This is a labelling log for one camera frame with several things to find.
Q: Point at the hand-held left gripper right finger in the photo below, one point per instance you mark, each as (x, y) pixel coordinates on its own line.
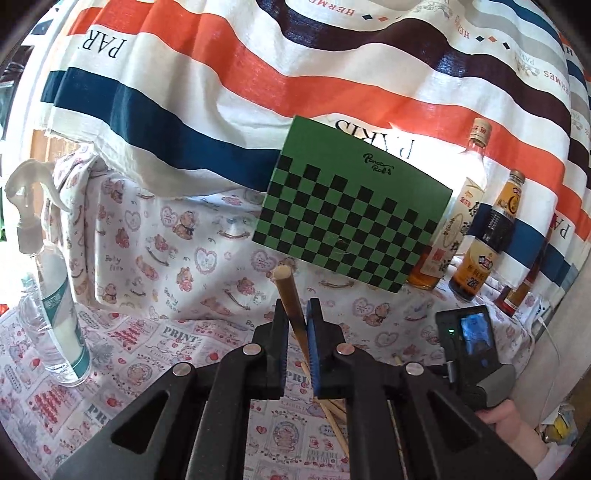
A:
(314, 346)

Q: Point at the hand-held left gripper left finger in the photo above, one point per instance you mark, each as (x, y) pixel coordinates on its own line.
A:
(282, 344)

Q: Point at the wooden chopstick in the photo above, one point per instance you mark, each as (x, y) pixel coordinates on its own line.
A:
(288, 304)
(334, 408)
(336, 431)

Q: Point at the person's right hand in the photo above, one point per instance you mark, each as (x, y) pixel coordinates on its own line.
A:
(512, 431)

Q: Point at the red cap sauce bottle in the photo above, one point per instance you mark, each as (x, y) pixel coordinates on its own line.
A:
(515, 297)

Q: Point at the colourful packet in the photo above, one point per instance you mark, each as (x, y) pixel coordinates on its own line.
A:
(561, 422)

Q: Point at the bear print cloth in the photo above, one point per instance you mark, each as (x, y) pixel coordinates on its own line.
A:
(184, 258)

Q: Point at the dark oyster sauce bottle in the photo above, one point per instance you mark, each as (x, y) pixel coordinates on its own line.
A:
(489, 230)

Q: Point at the green checkered box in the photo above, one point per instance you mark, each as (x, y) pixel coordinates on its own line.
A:
(351, 207)

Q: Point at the strawberry print tablecloth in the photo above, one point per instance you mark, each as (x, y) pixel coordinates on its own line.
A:
(138, 350)

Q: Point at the cooking wine bottle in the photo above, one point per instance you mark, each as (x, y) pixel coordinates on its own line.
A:
(461, 207)

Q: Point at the white spray bottle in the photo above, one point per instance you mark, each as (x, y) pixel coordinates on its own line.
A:
(60, 323)

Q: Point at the clear plastic water bottle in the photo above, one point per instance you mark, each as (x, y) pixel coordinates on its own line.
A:
(30, 314)

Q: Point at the striped curtain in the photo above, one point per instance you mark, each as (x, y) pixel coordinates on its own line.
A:
(231, 69)

